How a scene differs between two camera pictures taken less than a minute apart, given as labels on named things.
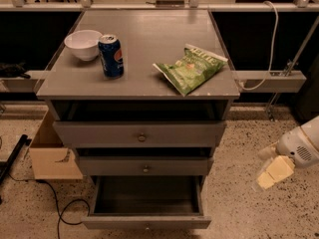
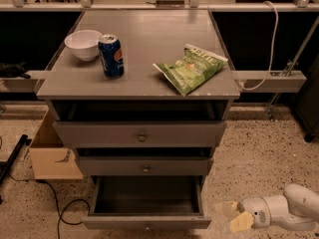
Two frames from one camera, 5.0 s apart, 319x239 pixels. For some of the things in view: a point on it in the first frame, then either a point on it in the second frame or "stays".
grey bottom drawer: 148,202 stays
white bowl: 84,44 stays
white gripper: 296,147 → 255,211
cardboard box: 52,159 stays
